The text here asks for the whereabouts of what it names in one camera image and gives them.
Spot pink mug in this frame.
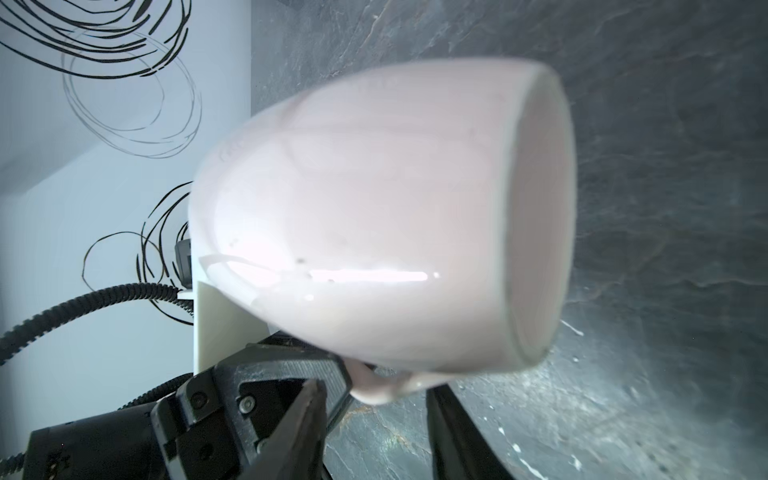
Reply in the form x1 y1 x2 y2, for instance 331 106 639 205
188 58 577 405

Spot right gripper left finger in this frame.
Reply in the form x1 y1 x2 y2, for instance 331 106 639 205
239 379 327 479

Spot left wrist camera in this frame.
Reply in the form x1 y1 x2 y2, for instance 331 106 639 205
173 238 271 376

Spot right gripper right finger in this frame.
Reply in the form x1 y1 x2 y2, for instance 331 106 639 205
425 385 514 480

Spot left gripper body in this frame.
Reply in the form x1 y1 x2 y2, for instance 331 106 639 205
23 344 352 479

